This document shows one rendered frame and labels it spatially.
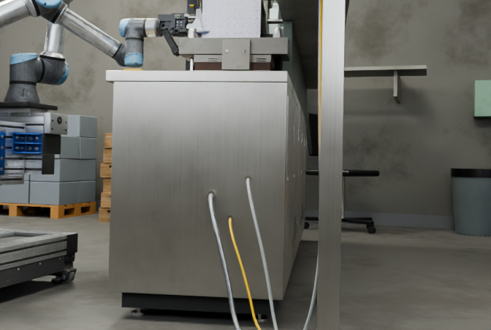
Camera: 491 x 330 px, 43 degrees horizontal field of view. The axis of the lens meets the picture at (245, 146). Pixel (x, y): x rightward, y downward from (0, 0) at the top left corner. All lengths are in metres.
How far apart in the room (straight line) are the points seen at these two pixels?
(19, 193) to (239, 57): 4.45
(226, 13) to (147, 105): 0.53
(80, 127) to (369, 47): 2.99
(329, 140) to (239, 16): 0.99
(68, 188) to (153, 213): 4.09
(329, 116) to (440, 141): 4.45
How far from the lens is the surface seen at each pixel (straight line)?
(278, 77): 2.18
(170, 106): 2.23
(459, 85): 6.11
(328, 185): 1.65
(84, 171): 6.55
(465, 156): 6.06
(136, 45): 2.54
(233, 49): 2.26
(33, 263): 2.77
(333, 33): 1.68
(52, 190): 6.21
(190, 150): 2.21
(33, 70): 2.95
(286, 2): 2.23
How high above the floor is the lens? 0.58
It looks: 1 degrees up
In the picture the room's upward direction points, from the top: 1 degrees clockwise
